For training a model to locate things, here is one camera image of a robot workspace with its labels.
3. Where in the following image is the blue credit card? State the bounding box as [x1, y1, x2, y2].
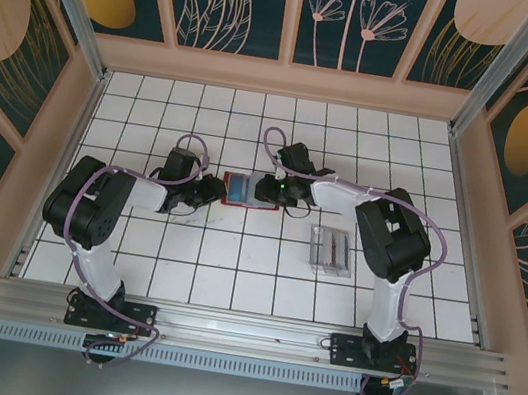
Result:
[224, 173, 253, 205]

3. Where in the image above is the red card holder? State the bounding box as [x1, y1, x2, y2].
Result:
[217, 166, 285, 215]

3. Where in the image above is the clear acrylic card box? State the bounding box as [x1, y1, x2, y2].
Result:
[302, 222, 359, 281]

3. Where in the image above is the small electronics board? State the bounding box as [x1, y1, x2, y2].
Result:
[380, 371, 417, 395]

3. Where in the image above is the aluminium side rail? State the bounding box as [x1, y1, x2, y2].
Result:
[415, 126, 526, 351]
[1, 57, 113, 290]

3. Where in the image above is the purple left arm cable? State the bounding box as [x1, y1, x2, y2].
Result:
[42, 115, 215, 379]

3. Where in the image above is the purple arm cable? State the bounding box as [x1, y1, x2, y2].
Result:
[221, 125, 463, 395]
[42, 115, 215, 379]

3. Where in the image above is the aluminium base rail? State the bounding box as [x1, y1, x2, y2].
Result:
[0, 268, 516, 395]

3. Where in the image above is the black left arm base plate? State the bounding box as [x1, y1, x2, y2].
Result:
[62, 290, 161, 340]

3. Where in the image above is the grey slotted cable duct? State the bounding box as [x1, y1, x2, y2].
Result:
[0, 317, 366, 395]

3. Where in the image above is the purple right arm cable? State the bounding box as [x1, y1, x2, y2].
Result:
[221, 125, 463, 395]

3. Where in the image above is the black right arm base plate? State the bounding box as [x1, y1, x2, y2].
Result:
[325, 330, 423, 380]

